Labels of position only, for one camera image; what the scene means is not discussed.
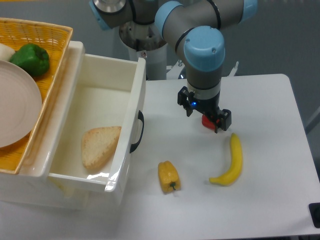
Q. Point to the white round vegetable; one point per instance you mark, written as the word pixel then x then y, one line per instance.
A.
pixel 6 52

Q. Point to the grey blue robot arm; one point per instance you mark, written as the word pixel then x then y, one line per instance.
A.
pixel 194 32

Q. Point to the white drawer cabinet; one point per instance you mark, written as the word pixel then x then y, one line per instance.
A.
pixel 33 185

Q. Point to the black corner object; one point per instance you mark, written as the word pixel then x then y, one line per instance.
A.
pixel 314 209

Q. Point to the slice of bread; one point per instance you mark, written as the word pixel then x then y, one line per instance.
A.
pixel 98 145

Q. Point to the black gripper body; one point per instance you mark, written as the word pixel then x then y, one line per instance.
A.
pixel 203 101

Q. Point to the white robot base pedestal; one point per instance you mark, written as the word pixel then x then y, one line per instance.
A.
pixel 145 41

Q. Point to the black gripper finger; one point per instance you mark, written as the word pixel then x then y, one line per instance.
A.
pixel 222 120
pixel 186 99

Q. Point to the pink round plate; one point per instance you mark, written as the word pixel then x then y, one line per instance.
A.
pixel 20 103

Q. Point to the green bell pepper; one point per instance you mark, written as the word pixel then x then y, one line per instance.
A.
pixel 32 58

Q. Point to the white drawer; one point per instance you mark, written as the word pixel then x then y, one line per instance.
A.
pixel 109 92

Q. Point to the yellow bell pepper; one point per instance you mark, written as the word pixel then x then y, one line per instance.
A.
pixel 168 176

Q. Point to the yellow banana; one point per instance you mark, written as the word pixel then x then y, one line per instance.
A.
pixel 236 165

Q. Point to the red bell pepper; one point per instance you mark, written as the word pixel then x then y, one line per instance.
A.
pixel 207 123

